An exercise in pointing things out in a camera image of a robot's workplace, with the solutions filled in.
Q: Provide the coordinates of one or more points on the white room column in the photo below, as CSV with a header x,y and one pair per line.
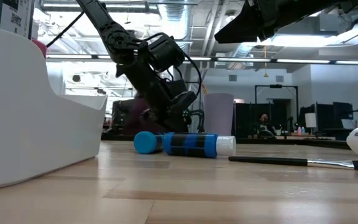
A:
x,y
56,77

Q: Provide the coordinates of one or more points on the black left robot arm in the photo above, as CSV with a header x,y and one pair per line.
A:
x,y
104,21

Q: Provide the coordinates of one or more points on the ribbed silver ceiling duct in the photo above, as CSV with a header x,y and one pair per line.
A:
x,y
176,12

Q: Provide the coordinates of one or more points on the lilac plastic cup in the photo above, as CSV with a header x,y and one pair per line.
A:
x,y
218,115

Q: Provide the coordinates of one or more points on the small royal blue paint bottle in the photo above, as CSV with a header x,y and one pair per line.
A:
x,y
194,144

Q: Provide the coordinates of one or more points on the red paint bottle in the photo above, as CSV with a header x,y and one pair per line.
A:
x,y
40,48

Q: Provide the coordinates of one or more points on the white plastic bin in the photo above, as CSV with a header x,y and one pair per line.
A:
x,y
26,124

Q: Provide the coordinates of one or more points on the slanted silver ceiling duct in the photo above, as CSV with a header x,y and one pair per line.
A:
x,y
242,51

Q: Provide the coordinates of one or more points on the black background camera frame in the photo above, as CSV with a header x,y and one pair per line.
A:
x,y
275,86

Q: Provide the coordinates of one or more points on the person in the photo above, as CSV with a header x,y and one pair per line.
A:
x,y
264,119

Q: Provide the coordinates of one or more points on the black flat-bristle paintbrush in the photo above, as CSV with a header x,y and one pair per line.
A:
x,y
275,161

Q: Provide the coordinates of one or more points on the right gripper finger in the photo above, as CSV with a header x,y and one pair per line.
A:
x,y
244,28

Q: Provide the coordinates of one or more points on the white lampshade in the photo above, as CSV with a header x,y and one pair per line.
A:
x,y
310,119

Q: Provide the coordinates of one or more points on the black background monitor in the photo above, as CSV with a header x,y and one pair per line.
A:
x,y
118,112

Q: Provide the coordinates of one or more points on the pink background bottle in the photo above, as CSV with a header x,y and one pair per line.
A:
x,y
299,130

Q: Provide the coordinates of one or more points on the black office monitor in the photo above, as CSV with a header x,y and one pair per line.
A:
x,y
343,112

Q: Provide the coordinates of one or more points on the black room partition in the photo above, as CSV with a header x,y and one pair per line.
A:
x,y
247,118

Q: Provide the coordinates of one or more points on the small light blue paint bottle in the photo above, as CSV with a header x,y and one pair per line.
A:
x,y
146,142

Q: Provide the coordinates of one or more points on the long ceiling light strip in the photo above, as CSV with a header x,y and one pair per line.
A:
x,y
303,61

